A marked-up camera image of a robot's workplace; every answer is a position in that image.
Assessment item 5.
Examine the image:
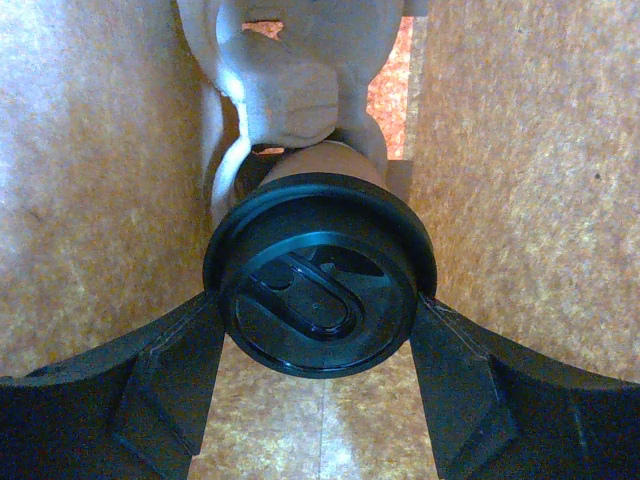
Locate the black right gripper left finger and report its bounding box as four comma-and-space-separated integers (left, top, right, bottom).
1, 291, 224, 479

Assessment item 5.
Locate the black plastic cup lid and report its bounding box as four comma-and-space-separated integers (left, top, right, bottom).
203, 173, 437, 379

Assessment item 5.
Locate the single brown pulp cup carrier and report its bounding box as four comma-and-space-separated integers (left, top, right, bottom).
178, 1, 427, 222

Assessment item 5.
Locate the brown paper coffee cup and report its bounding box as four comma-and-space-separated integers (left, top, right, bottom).
260, 141, 390, 191

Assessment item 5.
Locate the green paper bag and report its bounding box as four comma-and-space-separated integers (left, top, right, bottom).
1, 1, 639, 479

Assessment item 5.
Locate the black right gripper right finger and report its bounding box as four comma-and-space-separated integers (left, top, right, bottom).
410, 297, 639, 479

